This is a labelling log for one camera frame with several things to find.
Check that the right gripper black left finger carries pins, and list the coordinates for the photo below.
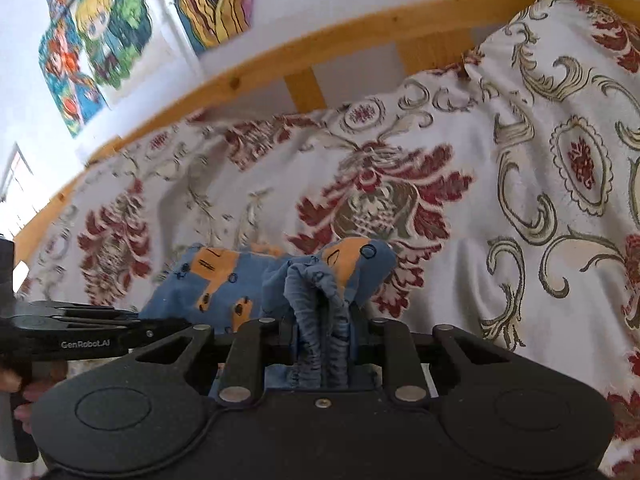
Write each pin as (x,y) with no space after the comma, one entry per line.
(140,412)

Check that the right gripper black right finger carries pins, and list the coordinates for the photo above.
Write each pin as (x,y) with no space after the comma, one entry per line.
(503,412)

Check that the blue orange patterned pants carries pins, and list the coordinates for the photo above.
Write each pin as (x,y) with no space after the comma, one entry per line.
(322,294)

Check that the left hand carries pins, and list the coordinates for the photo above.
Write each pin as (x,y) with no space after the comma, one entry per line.
(30,391)

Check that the white floral bedspread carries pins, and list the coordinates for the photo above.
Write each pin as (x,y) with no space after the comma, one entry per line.
(507,186)

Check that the colourful wall poster left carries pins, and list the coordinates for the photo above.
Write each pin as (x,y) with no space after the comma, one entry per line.
(89,49)

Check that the wooden bed frame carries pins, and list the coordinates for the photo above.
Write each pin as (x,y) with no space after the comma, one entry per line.
(325,45)

